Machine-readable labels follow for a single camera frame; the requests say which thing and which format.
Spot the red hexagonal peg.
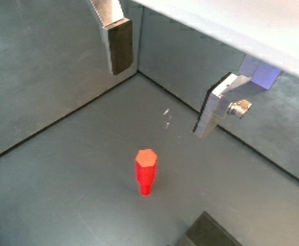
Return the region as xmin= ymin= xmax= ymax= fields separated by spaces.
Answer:
xmin=135 ymin=149 xmax=157 ymax=196

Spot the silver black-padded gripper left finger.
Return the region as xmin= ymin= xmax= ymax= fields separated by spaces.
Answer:
xmin=85 ymin=0 xmax=133 ymax=75

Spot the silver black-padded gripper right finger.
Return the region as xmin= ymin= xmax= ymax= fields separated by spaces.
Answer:
xmin=192 ymin=55 xmax=282 ymax=137

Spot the black angle bracket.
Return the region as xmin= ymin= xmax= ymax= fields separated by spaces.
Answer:
xmin=175 ymin=211 xmax=243 ymax=246

